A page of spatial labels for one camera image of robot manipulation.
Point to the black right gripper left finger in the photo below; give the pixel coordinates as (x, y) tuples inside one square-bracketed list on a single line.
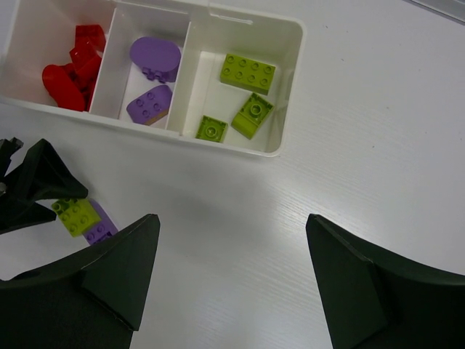
[(93, 298)]

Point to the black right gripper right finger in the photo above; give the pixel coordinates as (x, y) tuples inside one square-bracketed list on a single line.
[(375, 298)]

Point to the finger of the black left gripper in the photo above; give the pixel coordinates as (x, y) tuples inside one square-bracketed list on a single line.
[(43, 175), (17, 214)]

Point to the red flower lego brick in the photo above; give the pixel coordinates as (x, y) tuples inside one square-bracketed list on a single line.
[(66, 88)]

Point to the purple arched lego brick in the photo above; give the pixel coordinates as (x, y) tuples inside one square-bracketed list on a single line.
[(151, 106)]

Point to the purple rounded lego brick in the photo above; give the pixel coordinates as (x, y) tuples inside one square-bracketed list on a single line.
[(158, 59)]

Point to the lime green square lego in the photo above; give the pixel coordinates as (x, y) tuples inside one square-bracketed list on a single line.
[(212, 129)]

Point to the lime green curved lego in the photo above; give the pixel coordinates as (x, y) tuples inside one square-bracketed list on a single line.
[(252, 115)]

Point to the red thin lego piece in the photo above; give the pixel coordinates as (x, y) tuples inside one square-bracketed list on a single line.
[(89, 42)]

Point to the white three-compartment container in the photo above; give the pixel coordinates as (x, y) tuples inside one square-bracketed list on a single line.
[(198, 73)]

